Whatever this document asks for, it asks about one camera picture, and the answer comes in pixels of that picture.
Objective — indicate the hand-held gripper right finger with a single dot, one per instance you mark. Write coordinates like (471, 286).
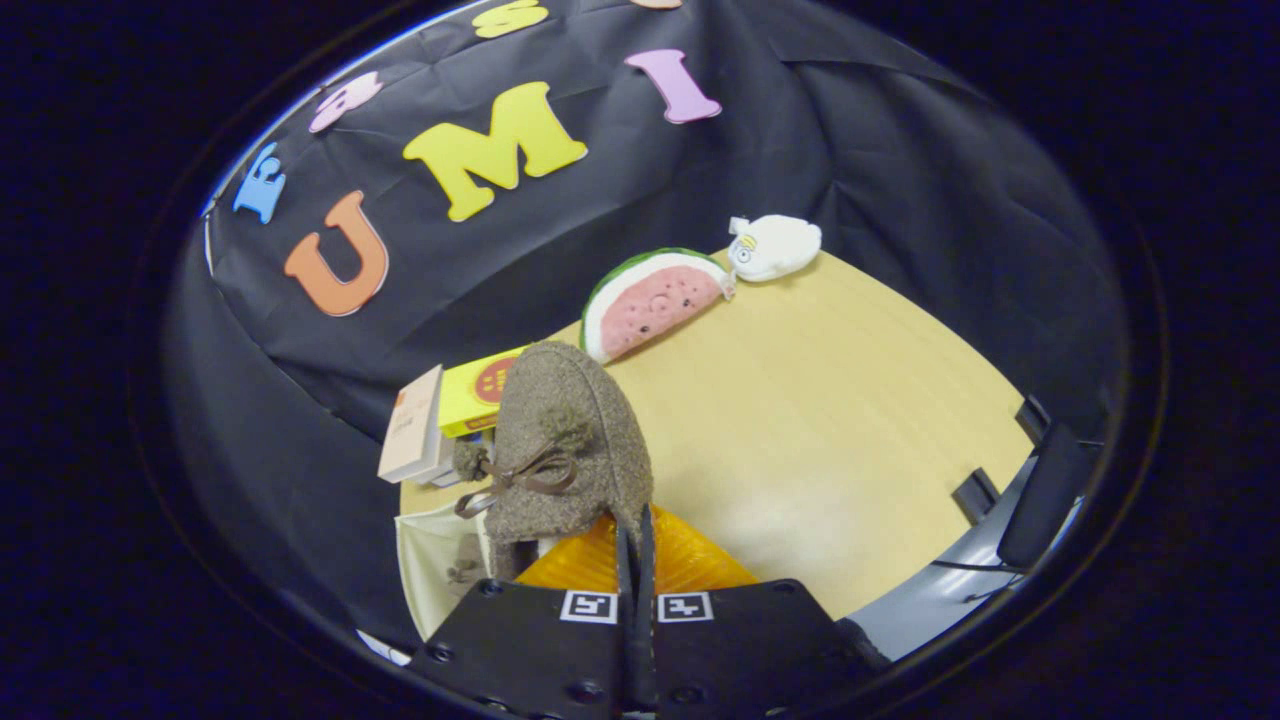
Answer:
(740, 655)

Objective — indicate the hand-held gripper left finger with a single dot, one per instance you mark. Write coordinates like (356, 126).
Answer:
(530, 655)

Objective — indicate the beige storage box white lid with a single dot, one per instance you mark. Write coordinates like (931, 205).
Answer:
(425, 580)

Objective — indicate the yellow cardboard box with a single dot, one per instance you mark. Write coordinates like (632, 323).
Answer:
(465, 395)

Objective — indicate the black table clamp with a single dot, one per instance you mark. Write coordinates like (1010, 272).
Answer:
(975, 495)
(1032, 415)

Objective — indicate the black chair backrest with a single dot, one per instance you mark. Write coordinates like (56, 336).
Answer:
(1045, 490)

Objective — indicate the watermelon slice plush toy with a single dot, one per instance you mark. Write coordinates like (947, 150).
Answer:
(655, 300)

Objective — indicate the white plush toy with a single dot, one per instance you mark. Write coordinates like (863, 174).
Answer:
(780, 245)

